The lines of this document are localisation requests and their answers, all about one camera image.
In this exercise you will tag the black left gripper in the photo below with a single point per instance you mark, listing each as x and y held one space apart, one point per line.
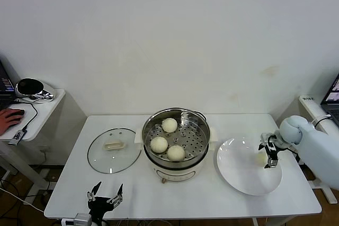
99 204

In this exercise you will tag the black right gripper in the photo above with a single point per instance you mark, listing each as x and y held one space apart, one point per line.
272 148

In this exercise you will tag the white steamed baozi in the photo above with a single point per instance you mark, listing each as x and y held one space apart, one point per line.
169 125
159 144
176 153
260 159

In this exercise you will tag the round glass pot lid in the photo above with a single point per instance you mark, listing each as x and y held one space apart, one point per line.
116 159

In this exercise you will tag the black computer mouse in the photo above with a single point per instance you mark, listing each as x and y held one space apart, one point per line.
18 111

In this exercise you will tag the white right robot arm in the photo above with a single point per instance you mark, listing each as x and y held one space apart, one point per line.
315 149

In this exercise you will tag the perforated steel steamer basket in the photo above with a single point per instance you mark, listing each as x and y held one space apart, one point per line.
197 150

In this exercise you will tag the person's bare hand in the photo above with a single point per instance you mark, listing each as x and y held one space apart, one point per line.
6 124

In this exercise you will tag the white round plate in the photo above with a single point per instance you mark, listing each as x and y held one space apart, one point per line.
233 181

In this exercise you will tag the white side table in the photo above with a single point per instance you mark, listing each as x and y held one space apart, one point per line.
45 109
310 105

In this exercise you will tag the cream electric cooking pot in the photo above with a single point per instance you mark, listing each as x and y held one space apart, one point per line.
174 173

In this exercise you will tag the black open laptop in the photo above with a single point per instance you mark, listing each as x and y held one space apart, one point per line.
331 104
5 88

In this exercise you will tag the black usb hub adapter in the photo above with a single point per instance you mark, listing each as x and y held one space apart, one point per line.
17 137

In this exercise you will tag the chrome headset device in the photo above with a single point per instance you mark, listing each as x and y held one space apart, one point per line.
29 85

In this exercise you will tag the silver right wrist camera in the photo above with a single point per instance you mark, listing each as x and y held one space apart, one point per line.
265 137

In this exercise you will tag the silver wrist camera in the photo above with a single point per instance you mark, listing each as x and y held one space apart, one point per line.
82 219
265 137

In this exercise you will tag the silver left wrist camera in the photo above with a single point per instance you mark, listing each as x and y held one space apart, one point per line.
82 219

